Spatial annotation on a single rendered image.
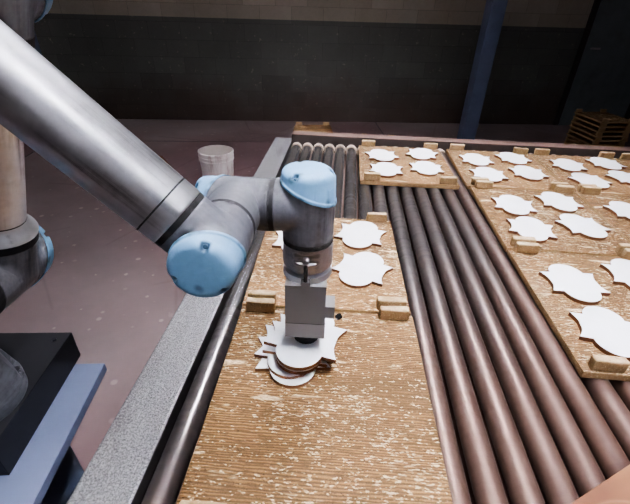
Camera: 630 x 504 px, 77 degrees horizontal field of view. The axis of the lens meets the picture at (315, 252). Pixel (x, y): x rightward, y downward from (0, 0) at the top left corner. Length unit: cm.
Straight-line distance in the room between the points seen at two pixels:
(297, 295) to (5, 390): 46
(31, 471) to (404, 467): 55
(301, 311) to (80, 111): 38
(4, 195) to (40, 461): 40
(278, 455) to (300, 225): 32
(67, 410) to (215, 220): 51
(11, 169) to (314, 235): 43
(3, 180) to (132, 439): 41
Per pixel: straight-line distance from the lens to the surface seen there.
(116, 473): 69
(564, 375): 87
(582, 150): 218
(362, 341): 77
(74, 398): 86
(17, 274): 78
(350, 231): 109
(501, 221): 130
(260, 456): 63
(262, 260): 98
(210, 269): 42
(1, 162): 69
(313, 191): 52
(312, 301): 61
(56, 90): 46
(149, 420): 72
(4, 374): 78
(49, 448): 81
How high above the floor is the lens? 147
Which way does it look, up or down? 32 degrees down
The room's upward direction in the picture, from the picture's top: 2 degrees clockwise
